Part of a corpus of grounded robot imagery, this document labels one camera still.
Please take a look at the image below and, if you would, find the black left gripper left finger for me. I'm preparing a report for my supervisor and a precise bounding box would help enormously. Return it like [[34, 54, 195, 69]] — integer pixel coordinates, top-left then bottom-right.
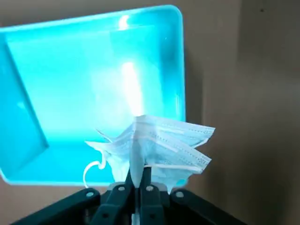
[[9, 168, 136, 225]]

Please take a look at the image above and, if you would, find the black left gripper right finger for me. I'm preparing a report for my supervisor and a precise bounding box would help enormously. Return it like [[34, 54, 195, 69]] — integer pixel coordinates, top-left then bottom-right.
[[139, 166, 249, 225]]

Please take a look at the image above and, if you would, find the used light blue face mask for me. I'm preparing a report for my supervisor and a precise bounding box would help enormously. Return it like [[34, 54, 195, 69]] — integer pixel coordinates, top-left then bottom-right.
[[83, 114, 216, 194]]

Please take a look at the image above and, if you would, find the blue plastic box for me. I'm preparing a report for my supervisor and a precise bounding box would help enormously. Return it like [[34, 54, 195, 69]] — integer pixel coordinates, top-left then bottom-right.
[[0, 4, 187, 187]]

